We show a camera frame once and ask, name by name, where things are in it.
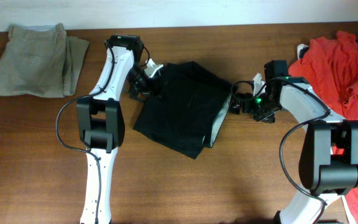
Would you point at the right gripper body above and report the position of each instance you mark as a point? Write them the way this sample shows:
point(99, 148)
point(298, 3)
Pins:
point(261, 105)

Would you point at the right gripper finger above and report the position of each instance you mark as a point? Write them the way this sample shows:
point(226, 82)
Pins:
point(264, 118)
point(237, 106)

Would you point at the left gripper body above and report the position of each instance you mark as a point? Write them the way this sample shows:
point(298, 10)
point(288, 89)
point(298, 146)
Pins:
point(138, 80)

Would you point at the black shorts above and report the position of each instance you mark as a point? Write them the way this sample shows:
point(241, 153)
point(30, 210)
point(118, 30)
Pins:
point(187, 109)

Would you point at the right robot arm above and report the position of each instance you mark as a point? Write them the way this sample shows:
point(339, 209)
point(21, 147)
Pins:
point(328, 166)

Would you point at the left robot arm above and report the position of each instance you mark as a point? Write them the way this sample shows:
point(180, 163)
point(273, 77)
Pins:
point(100, 119)

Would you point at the white garment under pile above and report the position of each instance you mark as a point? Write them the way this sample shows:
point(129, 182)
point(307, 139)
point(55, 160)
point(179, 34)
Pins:
point(301, 50)

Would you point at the red shirt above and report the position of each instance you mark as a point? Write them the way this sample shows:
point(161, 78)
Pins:
point(331, 67)

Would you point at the folded khaki shorts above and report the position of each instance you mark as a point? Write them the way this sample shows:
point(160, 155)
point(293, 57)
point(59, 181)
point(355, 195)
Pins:
point(43, 61)

